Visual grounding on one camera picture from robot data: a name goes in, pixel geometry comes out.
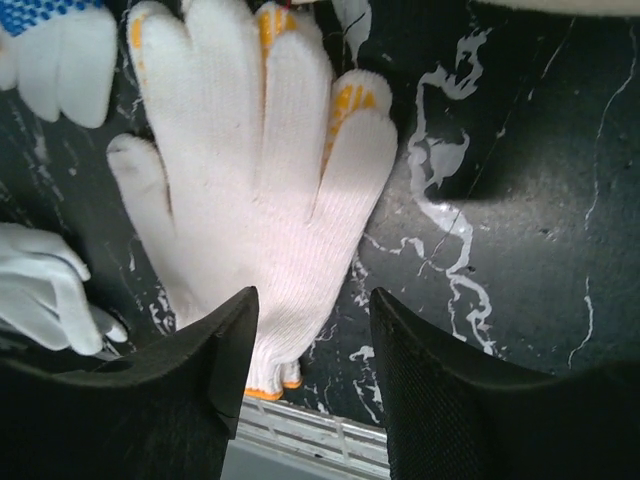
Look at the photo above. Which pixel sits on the yellow dotted knit glove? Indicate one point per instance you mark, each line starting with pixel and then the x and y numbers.
pixel 355 90

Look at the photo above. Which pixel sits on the white glove front left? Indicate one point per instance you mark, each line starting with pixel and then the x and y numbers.
pixel 43 293

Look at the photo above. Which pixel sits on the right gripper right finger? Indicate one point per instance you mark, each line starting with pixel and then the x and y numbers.
pixel 453 412

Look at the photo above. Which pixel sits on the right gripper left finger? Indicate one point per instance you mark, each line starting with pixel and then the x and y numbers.
pixel 166 411

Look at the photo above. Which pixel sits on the blue dotted knit glove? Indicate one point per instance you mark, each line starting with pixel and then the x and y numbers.
pixel 60 56

